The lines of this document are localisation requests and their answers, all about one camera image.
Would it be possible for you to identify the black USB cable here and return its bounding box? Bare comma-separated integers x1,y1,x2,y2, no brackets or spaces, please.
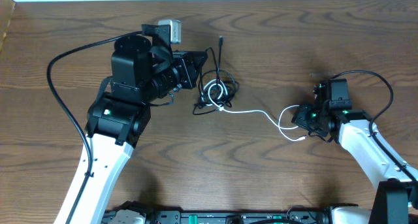
191,35,240,116

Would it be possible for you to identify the white USB cable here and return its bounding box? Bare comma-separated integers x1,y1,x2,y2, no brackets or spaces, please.
201,78,307,142

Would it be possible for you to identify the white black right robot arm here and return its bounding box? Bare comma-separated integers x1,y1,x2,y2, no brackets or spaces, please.
292,79,417,223

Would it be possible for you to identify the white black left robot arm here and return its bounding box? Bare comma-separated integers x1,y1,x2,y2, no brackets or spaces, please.
55,31,208,223

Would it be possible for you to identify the wooden side panel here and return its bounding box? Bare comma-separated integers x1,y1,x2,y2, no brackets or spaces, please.
0,0,16,50

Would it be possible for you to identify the black right camera cable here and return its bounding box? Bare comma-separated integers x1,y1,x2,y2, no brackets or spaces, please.
330,69,418,182

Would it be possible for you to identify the black camera cable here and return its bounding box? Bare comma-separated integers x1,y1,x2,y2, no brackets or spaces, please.
46,24,170,224
330,69,418,182

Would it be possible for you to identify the black left camera cable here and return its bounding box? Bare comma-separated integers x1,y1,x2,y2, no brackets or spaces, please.
46,24,170,224

